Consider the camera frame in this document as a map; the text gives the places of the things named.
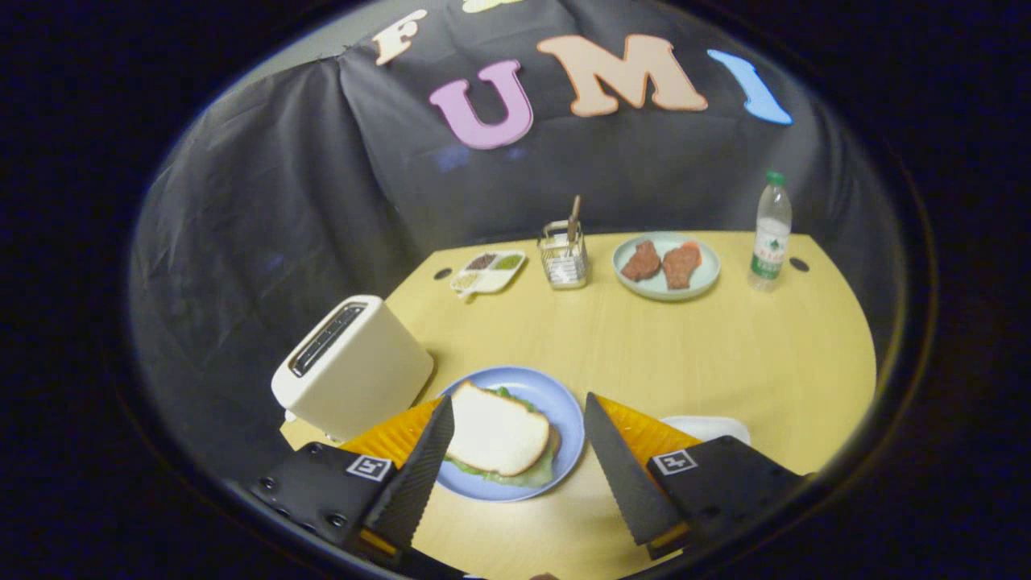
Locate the black backdrop cloth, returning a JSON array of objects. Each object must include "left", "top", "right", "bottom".
[{"left": 129, "top": 0, "right": 903, "bottom": 484}]

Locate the blue plate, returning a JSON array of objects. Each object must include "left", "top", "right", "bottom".
[{"left": 435, "top": 367, "right": 586, "bottom": 503}]

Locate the wire mesh utensil holder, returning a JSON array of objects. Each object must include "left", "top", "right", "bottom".
[{"left": 537, "top": 220, "right": 590, "bottom": 290}]

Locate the white divided condiment tray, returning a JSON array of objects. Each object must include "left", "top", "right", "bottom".
[{"left": 449, "top": 250, "right": 527, "bottom": 297}]

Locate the brown meat piece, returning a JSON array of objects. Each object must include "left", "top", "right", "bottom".
[
  {"left": 620, "top": 239, "right": 663, "bottom": 283},
  {"left": 662, "top": 240, "right": 703, "bottom": 290}
]

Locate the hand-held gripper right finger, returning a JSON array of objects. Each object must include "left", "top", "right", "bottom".
[{"left": 583, "top": 392, "right": 806, "bottom": 561}]

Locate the light green plate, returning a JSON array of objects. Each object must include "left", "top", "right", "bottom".
[{"left": 612, "top": 232, "right": 722, "bottom": 302}]

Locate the white plate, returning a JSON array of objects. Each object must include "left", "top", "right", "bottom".
[{"left": 659, "top": 416, "right": 752, "bottom": 446}]

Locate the white toaster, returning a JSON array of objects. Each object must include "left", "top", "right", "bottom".
[{"left": 271, "top": 295, "right": 435, "bottom": 442}]

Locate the white bread slice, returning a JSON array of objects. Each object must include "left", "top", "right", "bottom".
[{"left": 445, "top": 382, "right": 552, "bottom": 477}]

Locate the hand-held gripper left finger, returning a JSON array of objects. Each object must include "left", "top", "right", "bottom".
[{"left": 250, "top": 395, "right": 456, "bottom": 565}]

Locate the clear water bottle green cap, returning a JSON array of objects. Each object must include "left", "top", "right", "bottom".
[{"left": 747, "top": 170, "right": 793, "bottom": 292}]

